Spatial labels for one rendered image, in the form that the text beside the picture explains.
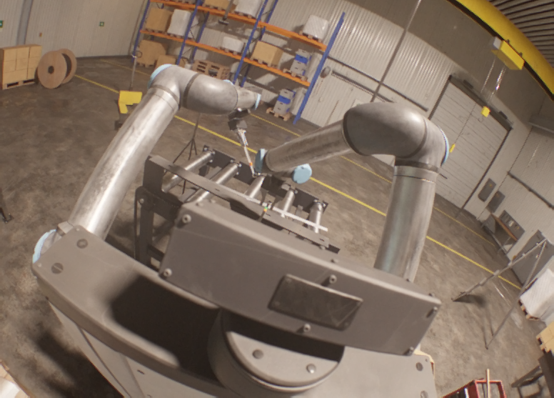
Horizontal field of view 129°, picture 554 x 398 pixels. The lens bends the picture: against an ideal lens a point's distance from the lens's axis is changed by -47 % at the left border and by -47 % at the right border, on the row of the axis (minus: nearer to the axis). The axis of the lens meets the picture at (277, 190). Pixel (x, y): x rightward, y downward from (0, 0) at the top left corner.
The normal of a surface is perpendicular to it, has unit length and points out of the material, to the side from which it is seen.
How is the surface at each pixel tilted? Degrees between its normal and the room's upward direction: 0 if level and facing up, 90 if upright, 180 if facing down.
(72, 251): 0
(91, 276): 0
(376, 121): 74
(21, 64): 90
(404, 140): 96
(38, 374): 0
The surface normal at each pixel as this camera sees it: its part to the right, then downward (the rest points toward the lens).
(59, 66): 0.24, 0.57
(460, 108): -0.22, 0.41
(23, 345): 0.37, -0.80
